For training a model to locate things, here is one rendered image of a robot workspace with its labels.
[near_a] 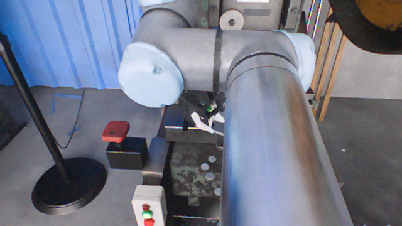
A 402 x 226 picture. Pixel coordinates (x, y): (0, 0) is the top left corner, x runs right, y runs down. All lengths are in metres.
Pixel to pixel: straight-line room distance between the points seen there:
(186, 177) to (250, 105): 0.59
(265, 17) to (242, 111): 0.48
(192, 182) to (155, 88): 0.53
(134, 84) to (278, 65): 0.15
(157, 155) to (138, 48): 0.51
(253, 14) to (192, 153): 0.41
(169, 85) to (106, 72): 2.01
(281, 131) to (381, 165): 1.76
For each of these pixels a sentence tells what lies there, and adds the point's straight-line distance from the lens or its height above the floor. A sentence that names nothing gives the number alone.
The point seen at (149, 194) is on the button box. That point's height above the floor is 0.63.
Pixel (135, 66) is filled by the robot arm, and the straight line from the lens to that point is 0.27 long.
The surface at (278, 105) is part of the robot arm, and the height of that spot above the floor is 1.08.
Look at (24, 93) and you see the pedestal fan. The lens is 1.27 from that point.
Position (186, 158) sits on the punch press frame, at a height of 0.64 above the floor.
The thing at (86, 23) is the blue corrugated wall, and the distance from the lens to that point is 2.14.
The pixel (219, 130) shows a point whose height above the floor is 0.78.
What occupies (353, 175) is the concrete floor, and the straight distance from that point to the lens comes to 1.77.
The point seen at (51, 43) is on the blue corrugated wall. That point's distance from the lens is 2.37.
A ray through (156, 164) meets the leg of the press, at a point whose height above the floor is 0.64.
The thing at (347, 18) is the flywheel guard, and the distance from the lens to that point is 0.95.
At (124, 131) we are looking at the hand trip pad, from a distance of 0.68.
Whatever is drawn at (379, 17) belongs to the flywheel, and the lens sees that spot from 0.82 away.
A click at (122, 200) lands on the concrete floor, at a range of 1.49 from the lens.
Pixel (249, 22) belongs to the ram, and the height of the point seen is 0.99.
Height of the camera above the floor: 1.19
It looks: 37 degrees down
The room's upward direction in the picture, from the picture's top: straight up
